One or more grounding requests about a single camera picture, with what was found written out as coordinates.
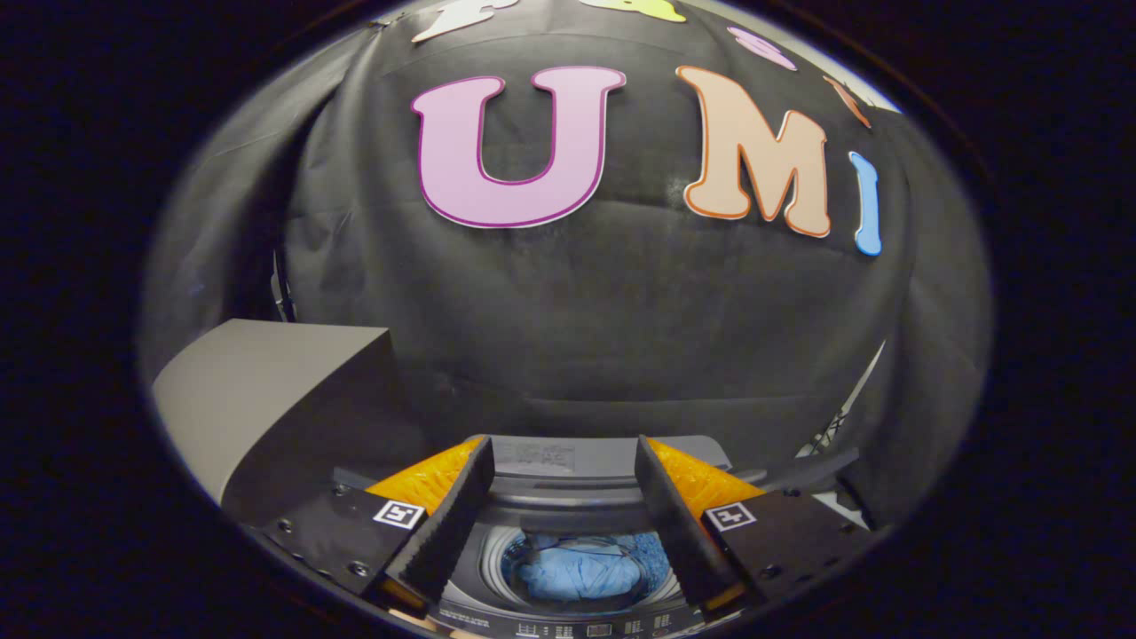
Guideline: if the light blue shirt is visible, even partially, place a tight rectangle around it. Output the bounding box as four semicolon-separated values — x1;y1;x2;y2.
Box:
501;531;671;609

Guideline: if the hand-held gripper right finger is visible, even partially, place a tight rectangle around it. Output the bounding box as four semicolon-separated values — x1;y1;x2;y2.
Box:
634;435;875;618

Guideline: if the dark brown and cream cabinet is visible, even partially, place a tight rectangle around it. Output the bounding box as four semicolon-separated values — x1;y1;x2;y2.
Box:
151;319;427;525

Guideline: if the grey washing machine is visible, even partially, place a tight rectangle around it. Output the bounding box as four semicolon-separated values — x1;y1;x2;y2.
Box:
426;479;738;639

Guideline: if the metal backdrop stand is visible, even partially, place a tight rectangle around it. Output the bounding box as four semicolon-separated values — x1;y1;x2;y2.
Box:
269;251;298;325

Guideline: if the black backdrop cloth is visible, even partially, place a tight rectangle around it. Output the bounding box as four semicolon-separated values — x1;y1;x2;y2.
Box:
138;0;995;533

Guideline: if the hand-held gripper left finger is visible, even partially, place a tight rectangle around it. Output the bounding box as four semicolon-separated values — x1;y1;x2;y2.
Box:
257;435;496;613

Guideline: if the black light stand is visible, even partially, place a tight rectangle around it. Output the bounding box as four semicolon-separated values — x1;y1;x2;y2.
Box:
799;342;888;458

